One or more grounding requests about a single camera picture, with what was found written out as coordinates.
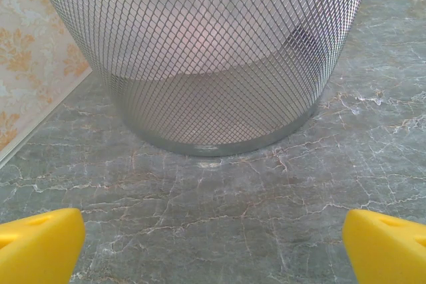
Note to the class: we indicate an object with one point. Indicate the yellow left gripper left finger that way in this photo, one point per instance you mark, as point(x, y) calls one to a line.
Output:
point(36, 247)

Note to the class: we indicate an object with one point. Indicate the clear plastic trash bin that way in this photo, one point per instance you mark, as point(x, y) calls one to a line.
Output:
point(213, 149)

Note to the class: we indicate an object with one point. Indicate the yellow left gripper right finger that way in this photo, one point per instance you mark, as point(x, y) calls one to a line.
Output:
point(389, 250)

